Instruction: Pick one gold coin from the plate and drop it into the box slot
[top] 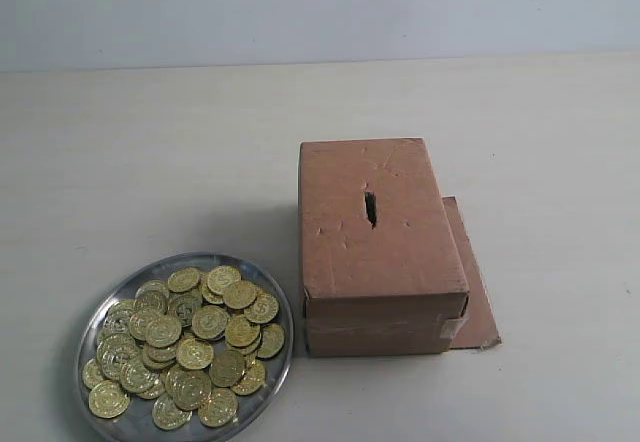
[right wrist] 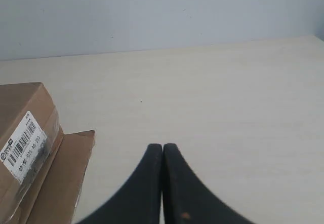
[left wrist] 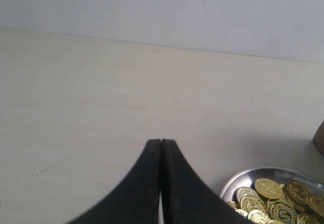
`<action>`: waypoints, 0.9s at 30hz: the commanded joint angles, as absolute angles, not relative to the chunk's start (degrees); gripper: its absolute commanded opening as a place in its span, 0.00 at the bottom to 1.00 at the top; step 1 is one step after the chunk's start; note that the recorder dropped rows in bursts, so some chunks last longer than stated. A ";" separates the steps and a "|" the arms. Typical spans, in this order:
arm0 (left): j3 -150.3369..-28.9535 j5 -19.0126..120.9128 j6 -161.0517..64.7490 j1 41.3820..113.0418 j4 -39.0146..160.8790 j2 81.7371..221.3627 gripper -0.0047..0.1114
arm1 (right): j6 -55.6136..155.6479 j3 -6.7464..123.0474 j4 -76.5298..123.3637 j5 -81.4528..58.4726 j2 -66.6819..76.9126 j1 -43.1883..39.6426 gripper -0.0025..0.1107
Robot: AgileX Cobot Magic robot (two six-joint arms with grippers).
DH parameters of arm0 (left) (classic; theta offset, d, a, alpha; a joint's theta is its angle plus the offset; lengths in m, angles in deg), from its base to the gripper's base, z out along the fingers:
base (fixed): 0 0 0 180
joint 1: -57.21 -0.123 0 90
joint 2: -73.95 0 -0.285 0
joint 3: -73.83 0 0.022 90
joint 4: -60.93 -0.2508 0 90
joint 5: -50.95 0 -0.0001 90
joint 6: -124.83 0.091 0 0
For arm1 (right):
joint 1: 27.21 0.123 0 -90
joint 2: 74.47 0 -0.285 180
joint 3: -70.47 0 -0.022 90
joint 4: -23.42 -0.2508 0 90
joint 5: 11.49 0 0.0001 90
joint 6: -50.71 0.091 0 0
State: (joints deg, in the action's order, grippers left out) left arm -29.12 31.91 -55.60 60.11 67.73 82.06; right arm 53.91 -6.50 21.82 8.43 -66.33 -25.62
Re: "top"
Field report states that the gold coin right edge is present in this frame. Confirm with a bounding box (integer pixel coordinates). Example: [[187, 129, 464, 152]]
[[244, 291, 279, 324]]

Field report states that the brown cardboard slotted box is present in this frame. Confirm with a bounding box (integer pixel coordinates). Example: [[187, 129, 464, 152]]
[[298, 138, 501, 357]]

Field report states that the gold coin far right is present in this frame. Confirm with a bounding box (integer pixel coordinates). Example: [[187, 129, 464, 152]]
[[257, 323, 286, 360]]

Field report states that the gold coin bottom right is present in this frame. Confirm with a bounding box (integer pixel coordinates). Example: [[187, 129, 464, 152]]
[[198, 388, 239, 428]]

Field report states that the gold coin top middle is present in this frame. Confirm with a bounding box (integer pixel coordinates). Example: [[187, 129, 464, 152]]
[[167, 267, 201, 293]]

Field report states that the gold coin top right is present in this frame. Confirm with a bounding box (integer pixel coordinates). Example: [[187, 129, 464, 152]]
[[205, 265, 242, 295]]

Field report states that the round steel plate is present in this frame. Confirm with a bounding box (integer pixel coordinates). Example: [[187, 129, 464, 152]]
[[69, 252, 295, 441]]

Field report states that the gold coin bottom middle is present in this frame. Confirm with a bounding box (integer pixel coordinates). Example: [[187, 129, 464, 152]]
[[152, 393, 192, 431]]

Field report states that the gold coin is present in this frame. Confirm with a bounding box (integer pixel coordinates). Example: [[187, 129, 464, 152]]
[[152, 393, 192, 431], [176, 338, 215, 370], [198, 388, 239, 428], [257, 323, 286, 360], [88, 380, 130, 419], [167, 267, 201, 293], [205, 265, 242, 295]]

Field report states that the gold coin centre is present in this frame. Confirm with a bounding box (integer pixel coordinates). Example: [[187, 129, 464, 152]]
[[176, 338, 215, 370]]

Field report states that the gold coin bottom left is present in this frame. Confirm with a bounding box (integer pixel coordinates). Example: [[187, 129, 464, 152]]
[[88, 380, 130, 419]]

